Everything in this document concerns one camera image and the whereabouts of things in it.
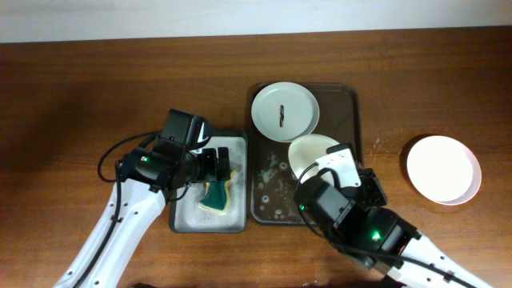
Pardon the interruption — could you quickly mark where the green yellow sponge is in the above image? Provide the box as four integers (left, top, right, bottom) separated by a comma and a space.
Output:
198, 170, 238, 214

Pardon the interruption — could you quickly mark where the white plate scribble stain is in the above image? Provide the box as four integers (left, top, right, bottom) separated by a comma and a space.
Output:
288, 134, 339, 178

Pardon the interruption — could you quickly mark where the white plate front stain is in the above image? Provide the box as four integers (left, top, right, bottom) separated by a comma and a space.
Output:
406, 135, 482, 206

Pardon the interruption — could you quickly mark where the pale grey plate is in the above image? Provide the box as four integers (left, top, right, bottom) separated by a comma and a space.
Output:
251, 82, 320, 142

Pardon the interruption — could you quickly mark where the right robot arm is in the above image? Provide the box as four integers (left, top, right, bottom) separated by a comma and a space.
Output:
294, 144, 487, 287

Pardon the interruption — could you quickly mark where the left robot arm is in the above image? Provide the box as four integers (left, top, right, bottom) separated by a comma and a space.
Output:
56, 110, 230, 287

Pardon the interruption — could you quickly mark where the small black soapy tray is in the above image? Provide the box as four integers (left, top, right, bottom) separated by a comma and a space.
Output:
169, 130, 248, 233

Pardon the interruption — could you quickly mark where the large dark brown tray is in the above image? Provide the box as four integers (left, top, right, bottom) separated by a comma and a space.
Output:
248, 83, 364, 226

